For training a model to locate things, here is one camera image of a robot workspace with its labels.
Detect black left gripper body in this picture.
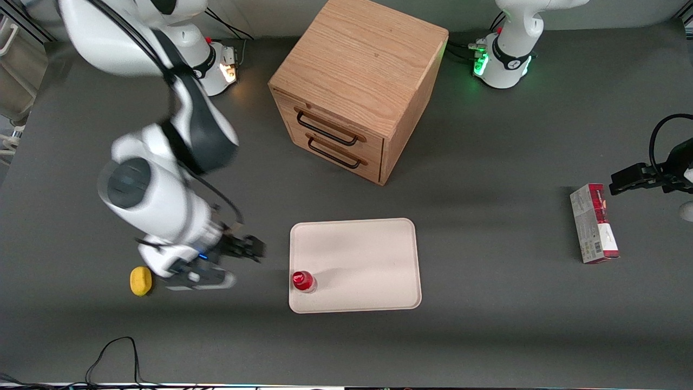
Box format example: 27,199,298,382
662,138,693,194

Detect red coke bottle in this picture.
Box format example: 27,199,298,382
292,270,318,294

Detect white rectangular tray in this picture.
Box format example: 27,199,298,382
289,218,422,314

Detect red and white carton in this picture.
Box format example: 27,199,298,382
570,183,620,264

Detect yellow lemon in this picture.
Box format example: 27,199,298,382
129,266,153,297

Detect wooden drawer cabinet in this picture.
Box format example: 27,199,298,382
268,0,449,186

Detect grey metal bin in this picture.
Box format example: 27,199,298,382
0,14,49,124

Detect black looped cable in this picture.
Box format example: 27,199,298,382
649,113,693,175

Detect thin black floor cable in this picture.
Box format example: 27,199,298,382
81,336,163,390

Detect black wire drawer handle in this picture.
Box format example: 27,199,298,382
307,135,368,170
295,107,366,147

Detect black left base cables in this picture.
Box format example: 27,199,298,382
447,12,507,64

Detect black base cables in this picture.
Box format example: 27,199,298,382
205,6,255,43
447,12,507,64

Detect black right base cables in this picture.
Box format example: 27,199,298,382
205,6,255,43

